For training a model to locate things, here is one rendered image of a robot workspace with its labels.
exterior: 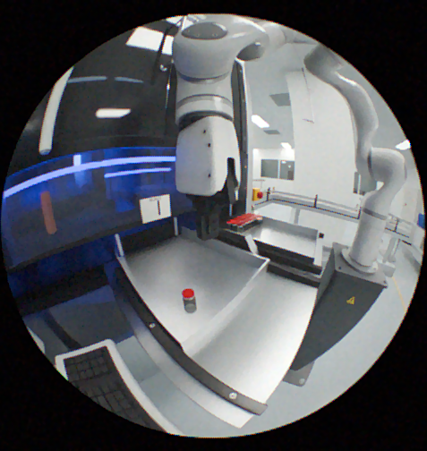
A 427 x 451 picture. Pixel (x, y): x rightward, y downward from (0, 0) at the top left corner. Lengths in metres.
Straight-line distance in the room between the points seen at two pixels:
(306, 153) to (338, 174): 0.50
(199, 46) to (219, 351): 0.36
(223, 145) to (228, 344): 0.27
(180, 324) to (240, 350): 0.10
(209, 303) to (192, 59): 0.35
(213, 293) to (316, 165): 1.91
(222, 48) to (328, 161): 1.93
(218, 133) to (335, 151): 1.95
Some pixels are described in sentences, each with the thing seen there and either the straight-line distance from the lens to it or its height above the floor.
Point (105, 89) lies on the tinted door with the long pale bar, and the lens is 0.43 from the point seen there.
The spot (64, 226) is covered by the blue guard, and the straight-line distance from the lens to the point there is 0.36.
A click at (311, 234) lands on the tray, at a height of 0.89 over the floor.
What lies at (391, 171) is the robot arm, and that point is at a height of 1.20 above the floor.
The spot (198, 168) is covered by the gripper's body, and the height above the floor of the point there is 1.11.
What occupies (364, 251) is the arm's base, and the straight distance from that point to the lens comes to 0.59.
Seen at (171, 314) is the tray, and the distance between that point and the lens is 0.27.
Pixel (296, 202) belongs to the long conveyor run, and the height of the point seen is 0.89.
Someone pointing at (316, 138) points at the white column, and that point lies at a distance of 2.09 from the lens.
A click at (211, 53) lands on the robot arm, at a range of 0.18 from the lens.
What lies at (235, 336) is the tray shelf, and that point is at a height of 0.88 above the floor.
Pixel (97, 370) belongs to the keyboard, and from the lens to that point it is 0.34.
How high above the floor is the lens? 1.10
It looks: 20 degrees down
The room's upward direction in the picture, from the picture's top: straight up
